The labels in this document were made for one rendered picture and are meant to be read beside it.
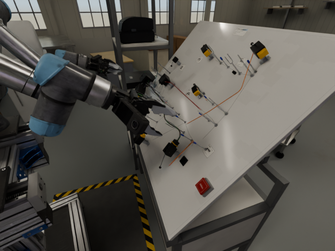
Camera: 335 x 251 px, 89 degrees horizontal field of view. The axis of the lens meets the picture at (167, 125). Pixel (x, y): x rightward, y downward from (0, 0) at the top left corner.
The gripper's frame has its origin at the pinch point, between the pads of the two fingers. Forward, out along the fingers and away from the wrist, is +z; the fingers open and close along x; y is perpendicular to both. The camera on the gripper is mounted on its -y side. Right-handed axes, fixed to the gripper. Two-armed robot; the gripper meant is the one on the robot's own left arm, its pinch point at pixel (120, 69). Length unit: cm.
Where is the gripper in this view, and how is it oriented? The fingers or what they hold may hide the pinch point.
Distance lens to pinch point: 121.2
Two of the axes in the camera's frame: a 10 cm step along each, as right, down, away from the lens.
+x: 3.7, -7.5, -5.4
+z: 8.6, 0.7, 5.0
